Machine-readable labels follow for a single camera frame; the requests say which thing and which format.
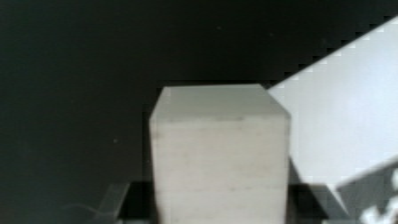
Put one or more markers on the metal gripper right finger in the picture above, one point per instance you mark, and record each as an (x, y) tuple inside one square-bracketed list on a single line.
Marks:
[(326, 212)]

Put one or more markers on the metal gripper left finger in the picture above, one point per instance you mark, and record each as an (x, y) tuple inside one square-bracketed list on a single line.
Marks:
[(111, 205)]

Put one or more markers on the white desk leg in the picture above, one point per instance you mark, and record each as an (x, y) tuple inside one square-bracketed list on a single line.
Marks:
[(220, 128)]

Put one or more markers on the white marker base sheet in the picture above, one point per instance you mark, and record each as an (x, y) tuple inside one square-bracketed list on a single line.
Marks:
[(340, 97)]

